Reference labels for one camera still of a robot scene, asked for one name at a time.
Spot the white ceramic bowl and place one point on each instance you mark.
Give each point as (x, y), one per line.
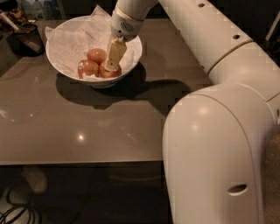
(131, 58)

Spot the patterned bag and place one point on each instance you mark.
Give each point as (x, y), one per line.
(14, 11)

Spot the white crumpled paper liner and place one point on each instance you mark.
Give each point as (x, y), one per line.
(70, 46)

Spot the white shoe under table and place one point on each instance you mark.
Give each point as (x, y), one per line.
(35, 178)

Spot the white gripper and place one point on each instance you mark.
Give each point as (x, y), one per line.
(124, 26)

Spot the red apple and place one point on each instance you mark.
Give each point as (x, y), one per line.
(97, 55)
(88, 68)
(109, 74)

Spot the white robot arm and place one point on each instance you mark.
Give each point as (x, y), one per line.
(214, 138)

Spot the red apple back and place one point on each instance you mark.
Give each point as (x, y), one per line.
(97, 55)

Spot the dark cabinet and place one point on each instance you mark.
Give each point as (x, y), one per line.
(255, 17)

